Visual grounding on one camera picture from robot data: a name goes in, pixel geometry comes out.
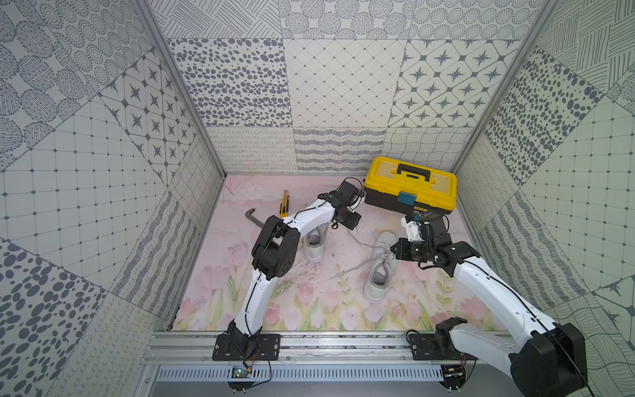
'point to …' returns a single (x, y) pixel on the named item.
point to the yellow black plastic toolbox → (407, 188)
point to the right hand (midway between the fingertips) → (393, 251)
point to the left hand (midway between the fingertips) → (353, 215)
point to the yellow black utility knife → (284, 207)
